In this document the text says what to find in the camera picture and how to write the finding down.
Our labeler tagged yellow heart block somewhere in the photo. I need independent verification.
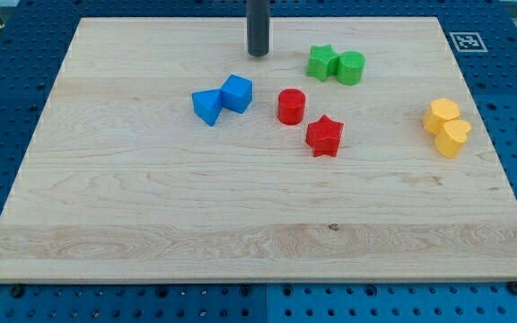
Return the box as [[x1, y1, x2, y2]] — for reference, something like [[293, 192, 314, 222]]
[[434, 119, 472, 159]]

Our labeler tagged green cylinder block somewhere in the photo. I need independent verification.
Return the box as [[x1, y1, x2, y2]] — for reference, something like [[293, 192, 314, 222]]
[[336, 51, 365, 86]]

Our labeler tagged green star block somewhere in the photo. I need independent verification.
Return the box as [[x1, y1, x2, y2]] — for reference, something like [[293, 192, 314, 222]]
[[307, 44, 340, 82]]

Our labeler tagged red star block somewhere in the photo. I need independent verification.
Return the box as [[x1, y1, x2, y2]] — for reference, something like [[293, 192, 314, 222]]
[[305, 115, 344, 157]]

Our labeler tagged blue cube block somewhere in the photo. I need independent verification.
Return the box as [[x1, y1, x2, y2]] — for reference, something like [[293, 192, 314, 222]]
[[220, 74, 253, 114]]

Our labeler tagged blue triangle block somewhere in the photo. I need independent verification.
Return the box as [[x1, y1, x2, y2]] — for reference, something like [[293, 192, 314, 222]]
[[191, 89, 223, 127]]

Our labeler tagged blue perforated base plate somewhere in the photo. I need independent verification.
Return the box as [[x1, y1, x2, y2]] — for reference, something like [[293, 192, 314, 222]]
[[0, 0, 517, 322]]

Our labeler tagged white fiducial marker tag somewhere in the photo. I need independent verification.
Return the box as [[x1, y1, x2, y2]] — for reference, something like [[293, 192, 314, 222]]
[[450, 31, 487, 53]]

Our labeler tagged light wooden board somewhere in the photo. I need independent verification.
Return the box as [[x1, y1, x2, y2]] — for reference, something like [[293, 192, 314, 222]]
[[0, 17, 517, 284]]

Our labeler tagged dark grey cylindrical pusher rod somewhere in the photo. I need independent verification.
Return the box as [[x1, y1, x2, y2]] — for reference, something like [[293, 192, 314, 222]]
[[246, 0, 270, 57]]

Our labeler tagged red cylinder block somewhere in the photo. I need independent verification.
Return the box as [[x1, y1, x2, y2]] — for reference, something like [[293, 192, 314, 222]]
[[277, 88, 306, 126]]

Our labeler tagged yellow hexagon block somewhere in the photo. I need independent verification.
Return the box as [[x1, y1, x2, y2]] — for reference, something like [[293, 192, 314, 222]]
[[422, 98, 460, 135]]

